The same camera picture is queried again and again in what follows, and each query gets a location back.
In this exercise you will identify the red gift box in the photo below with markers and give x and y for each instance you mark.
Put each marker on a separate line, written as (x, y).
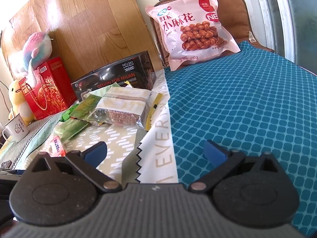
(49, 89)

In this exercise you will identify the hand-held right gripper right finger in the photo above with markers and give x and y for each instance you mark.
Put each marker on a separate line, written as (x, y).
(214, 153)

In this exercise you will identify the yellow duck plush toy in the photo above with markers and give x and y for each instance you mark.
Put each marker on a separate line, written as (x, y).
(18, 96)

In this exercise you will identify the small bright green packet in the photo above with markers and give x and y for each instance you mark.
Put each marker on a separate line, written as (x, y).
(66, 116)

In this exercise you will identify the patterned bed sheet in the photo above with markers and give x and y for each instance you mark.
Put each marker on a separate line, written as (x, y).
(118, 141)

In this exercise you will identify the wooden board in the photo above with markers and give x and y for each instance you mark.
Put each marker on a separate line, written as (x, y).
(94, 22)

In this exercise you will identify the pastel plush toy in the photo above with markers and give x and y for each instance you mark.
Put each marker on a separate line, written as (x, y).
(37, 49)

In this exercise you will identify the black printed carton box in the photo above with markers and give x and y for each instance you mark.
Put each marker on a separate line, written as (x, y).
(111, 75)

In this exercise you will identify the pink fried twist snack bag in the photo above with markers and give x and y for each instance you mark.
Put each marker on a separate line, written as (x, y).
(193, 29)

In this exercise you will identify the white enamel mug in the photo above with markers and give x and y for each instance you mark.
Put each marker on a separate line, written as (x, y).
(16, 127)

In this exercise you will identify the white window frame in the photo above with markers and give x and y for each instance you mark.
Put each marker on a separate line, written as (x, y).
(270, 17)

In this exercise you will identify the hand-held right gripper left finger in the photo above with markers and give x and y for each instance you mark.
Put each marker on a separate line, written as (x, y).
(95, 152)

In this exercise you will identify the pink and red snack packet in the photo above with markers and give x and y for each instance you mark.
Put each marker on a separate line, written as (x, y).
(57, 147)

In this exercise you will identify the light green snack packet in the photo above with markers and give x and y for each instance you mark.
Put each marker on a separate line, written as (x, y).
(70, 130)

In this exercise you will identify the brown seat cushion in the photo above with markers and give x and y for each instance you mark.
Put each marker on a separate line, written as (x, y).
(237, 12)

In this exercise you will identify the teal patterned blanket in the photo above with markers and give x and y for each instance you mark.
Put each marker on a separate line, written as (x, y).
(237, 104)

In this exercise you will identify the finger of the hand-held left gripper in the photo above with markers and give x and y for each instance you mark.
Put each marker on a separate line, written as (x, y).
(10, 174)

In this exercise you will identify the clear cracker packet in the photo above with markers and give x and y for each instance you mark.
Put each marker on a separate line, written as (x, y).
(118, 112)
(131, 94)

